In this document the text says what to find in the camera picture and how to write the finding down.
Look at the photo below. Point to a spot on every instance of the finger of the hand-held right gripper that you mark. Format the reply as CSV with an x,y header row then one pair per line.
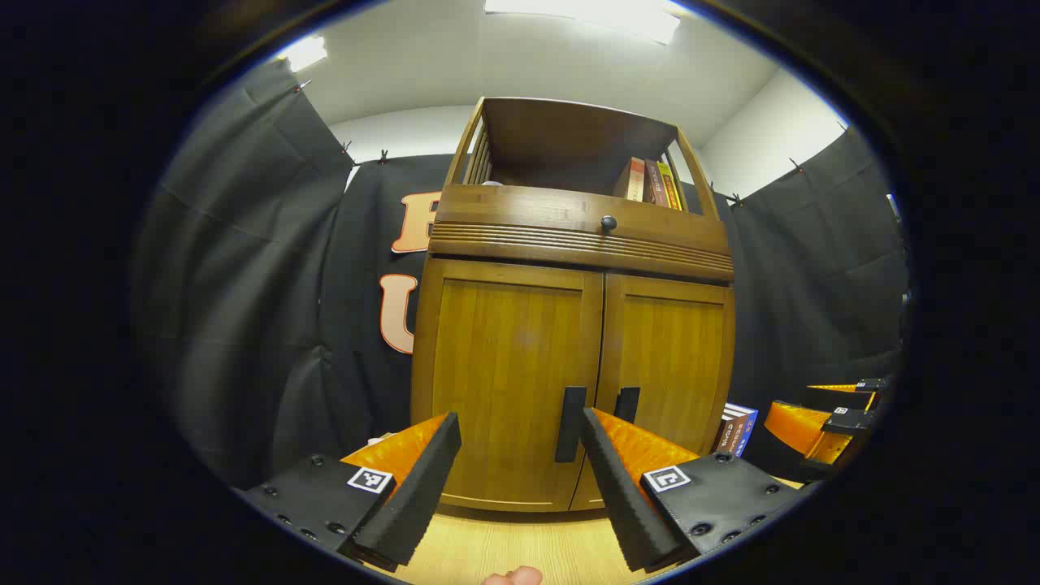
x,y
845,398
792,426

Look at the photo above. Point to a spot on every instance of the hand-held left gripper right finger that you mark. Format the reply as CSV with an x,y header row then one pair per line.
x,y
621,504

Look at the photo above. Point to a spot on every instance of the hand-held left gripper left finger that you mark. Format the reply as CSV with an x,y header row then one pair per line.
x,y
414,496

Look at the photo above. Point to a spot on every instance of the wooden cabinet door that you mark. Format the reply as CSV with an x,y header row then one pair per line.
x,y
504,349
674,357

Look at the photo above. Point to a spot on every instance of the wooden cabinet drawer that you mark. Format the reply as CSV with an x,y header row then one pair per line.
x,y
520,215

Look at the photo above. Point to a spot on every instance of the wooden shoe cabinet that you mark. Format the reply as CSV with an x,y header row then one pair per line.
x,y
569,130

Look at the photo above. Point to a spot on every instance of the blue book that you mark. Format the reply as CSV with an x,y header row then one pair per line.
x,y
749,431

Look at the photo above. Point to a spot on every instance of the red white book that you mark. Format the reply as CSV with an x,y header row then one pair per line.
x,y
728,432

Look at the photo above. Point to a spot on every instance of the black backdrop cloth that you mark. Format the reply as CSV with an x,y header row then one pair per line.
x,y
244,284

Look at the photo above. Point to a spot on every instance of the black drawer knob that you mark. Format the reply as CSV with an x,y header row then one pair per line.
x,y
608,223

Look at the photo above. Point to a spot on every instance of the dark red book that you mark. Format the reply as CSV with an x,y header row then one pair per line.
x,y
654,185

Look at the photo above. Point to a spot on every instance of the small ceiling light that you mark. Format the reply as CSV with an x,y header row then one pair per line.
x,y
305,54

